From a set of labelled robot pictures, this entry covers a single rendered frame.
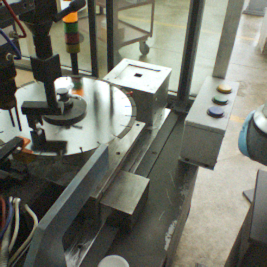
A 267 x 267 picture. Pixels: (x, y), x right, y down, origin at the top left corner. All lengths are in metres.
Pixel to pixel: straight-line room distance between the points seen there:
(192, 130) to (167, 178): 0.15
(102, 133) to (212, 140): 0.32
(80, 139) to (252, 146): 0.40
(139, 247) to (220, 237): 1.01
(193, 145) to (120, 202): 0.29
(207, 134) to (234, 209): 1.04
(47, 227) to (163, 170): 0.49
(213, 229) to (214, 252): 0.14
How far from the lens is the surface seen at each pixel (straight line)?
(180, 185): 0.85
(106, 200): 0.71
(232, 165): 2.07
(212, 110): 0.86
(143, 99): 0.94
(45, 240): 0.48
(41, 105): 0.66
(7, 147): 0.63
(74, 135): 0.67
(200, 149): 0.87
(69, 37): 0.98
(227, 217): 1.78
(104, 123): 0.70
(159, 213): 0.78
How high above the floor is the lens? 1.37
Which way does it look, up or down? 39 degrees down
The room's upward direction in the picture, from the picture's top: 2 degrees clockwise
